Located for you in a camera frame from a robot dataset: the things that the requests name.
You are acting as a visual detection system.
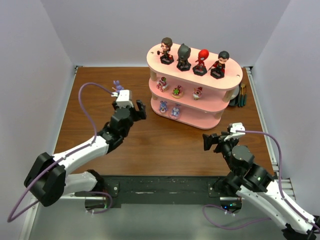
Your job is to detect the red white cake toy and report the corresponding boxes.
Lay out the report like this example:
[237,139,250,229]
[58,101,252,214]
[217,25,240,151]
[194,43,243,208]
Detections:
[156,76,169,92]

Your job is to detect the purple bunny toy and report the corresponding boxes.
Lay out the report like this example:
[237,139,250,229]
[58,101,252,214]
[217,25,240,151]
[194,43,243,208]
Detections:
[112,80,125,93]
[169,103,180,120]

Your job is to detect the pink donut toy green star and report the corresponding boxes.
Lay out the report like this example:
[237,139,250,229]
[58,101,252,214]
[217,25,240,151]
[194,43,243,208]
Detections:
[171,85,184,99]

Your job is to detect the pink yellow character toy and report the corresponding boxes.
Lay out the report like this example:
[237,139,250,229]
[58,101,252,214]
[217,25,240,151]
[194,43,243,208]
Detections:
[192,87,203,100]

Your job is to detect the brown-haired hero figurine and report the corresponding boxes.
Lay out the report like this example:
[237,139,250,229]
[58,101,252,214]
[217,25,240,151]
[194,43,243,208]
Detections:
[157,37,174,65]

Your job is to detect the red spider hero figurine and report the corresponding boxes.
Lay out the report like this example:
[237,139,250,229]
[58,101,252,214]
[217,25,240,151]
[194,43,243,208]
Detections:
[192,49,209,76]

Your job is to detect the black bat-masked figurine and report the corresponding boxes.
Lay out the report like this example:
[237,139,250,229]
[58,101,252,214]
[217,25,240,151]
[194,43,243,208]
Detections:
[176,43,191,72]

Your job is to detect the black-haired figurine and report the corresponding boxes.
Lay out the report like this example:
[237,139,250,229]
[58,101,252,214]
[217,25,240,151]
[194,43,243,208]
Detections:
[209,50,230,79]

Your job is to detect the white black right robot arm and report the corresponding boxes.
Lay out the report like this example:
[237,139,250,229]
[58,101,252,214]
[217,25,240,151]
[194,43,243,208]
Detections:
[202,132,320,240]

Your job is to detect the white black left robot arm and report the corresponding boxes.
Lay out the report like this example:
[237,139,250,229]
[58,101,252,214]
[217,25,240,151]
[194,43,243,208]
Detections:
[24,100,147,207]

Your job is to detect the pink three-tier oval shelf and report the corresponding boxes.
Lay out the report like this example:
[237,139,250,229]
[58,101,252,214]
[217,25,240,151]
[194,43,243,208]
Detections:
[146,43,243,130]

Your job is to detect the dark tools behind shelf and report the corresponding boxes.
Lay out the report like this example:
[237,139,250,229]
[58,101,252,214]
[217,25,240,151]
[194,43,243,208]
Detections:
[228,83,247,107]

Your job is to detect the purple bunny toy upright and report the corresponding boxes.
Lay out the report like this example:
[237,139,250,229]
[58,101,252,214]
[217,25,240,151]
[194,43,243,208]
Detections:
[112,80,125,93]

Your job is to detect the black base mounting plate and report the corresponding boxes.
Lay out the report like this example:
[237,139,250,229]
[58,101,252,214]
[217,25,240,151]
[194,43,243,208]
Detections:
[74,175,241,210]

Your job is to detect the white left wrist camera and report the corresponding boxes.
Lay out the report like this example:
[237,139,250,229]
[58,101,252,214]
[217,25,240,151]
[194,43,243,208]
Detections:
[115,89,134,108]

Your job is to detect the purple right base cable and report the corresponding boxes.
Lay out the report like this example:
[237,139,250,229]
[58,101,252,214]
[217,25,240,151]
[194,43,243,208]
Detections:
[201,204,272,230]

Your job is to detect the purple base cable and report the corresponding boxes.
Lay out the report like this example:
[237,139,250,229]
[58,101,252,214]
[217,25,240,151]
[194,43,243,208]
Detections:
[201,204,272,230]
[84,191,113,215]

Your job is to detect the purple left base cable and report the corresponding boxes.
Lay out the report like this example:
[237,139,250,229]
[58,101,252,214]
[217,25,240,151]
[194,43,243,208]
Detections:
[84,191,113,215]

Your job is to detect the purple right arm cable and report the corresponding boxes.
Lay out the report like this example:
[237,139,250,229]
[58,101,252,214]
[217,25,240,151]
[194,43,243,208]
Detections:
[236,129,320,232]

